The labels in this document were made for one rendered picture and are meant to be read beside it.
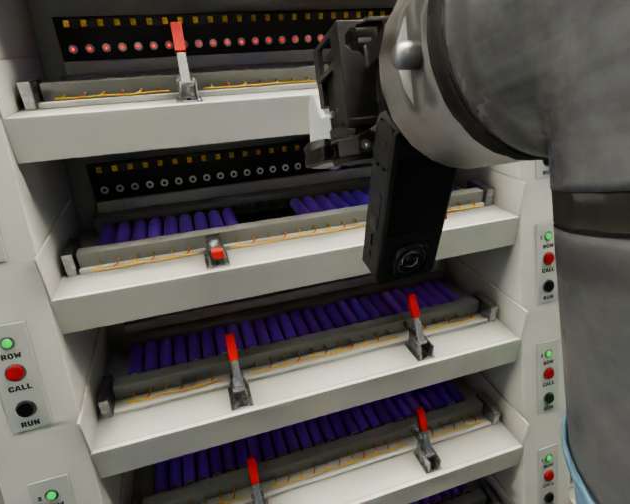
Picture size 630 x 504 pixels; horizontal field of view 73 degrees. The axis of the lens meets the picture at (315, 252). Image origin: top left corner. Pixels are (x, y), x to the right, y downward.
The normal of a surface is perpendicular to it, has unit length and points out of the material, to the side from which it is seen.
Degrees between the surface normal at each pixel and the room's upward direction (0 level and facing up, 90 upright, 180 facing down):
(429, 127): 125
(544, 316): 90
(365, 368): 16
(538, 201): 90
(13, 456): 90
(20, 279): 90
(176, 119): 106
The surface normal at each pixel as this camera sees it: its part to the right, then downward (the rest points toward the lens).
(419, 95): -0.96, 0.16
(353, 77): 0.27, 0.10
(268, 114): 0.30, 0.43
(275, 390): -0.04, -0.89
